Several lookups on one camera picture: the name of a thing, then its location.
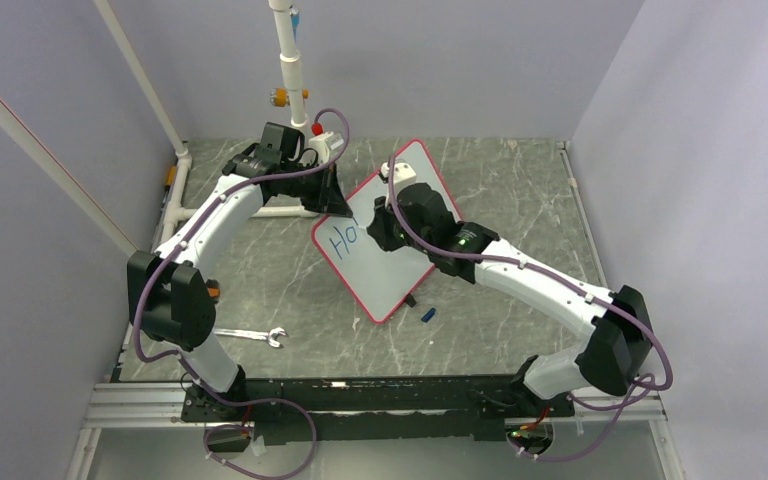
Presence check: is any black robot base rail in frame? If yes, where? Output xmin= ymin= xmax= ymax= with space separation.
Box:
xmin=181 ymin=374 xmax=575 ymax=446

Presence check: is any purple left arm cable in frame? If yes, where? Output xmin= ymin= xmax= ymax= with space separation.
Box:
xmin=130 ymin=107 xmax=351 ymax=480

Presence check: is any silver open-end wrench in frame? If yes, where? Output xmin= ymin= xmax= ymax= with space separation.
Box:
xmin=213 ymin=327 xmax=288 ymax=349

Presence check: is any pink-framed whiteboard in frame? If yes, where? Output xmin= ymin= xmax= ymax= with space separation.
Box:
xmin=311 ymin=168 xmax=435 ymax=324

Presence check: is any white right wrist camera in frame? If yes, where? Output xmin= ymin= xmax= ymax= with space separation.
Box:
xmin=379 ymin=162 xmax=417 ymax=191

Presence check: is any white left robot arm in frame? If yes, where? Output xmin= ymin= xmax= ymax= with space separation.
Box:
xmin=126 ymin=122 xmax=353 ymax=420

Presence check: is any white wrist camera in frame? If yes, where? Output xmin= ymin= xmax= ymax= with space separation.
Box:
xmin=379 ymin=162 xmax=417 ymax=191
xmin=308 ymin=122 xmax=346 ymax=163

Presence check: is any blue marker cap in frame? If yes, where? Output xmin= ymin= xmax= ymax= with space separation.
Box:
xmin=420 ymin=308 xmax=436 ymax=323

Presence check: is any orange yellow pole clamp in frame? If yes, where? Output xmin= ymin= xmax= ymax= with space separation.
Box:
xmin=269 ymin=88 xmax=291 ymax=108

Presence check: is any black orange hex key set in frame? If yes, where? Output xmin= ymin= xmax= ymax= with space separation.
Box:
xmin=207 ymin=280 xmax=221 ymax=299

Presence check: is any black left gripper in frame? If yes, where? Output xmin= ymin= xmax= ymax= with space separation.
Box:
xmin=282 ymin=160 xmax=352 ymax=218

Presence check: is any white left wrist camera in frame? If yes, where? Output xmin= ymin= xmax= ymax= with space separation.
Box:
xmin=308 ymin=122 xmax=346 ymax=163

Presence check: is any white PVC vertical pole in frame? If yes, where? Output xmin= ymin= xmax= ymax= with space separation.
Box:
xmin=268 ymin=0 xmax=308 ymax=129

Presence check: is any white PVC pipe frame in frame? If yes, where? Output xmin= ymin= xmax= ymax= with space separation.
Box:
xmin=0 ymin=0 xmax=319 ymax=256

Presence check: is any blue pole clip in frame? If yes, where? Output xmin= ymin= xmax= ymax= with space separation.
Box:
xmin=289 ymin=6 xmax=300 ymax=37

